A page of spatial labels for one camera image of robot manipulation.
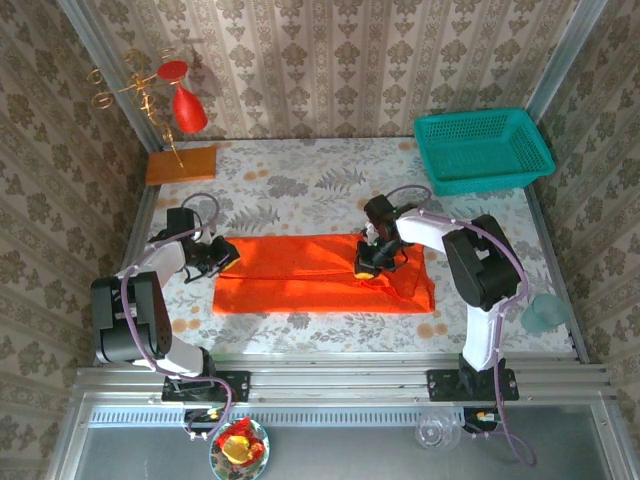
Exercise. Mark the orange t-shirt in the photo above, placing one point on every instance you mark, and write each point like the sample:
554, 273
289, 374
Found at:
310, 280

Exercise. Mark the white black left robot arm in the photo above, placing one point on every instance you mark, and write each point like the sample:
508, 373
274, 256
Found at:
150, 310

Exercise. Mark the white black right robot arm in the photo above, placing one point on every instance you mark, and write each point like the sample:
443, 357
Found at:
480, 270

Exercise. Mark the floral tablecloth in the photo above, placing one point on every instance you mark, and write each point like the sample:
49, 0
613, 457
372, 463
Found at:
300, 200

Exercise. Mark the orange wooden board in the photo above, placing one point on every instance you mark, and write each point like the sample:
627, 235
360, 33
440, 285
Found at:
180, 167

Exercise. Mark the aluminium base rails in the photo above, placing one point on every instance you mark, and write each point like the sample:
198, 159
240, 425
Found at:
340, 380

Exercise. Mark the teal plastic basket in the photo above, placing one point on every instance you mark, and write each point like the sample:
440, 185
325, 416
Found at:
480, 145

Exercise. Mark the slotted metal strip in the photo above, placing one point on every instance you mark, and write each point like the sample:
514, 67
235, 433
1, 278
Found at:
325, 416

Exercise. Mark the red wine glass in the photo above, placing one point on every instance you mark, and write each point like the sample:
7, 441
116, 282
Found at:
189, 107

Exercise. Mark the clear glass bowl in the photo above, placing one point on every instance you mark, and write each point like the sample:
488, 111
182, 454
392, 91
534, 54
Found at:
437, 430

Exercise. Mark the red yellow candy wrappers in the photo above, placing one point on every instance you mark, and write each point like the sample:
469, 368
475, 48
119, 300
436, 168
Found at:
240, 440

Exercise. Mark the green translucent cup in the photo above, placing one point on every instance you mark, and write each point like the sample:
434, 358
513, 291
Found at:
545, 315

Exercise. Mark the patterned plate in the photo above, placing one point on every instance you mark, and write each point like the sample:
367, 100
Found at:
260, 457

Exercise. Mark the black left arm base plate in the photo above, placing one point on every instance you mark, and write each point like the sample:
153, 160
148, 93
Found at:
235, 385

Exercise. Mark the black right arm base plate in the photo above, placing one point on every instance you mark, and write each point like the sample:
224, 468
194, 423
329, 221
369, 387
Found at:
442, 385

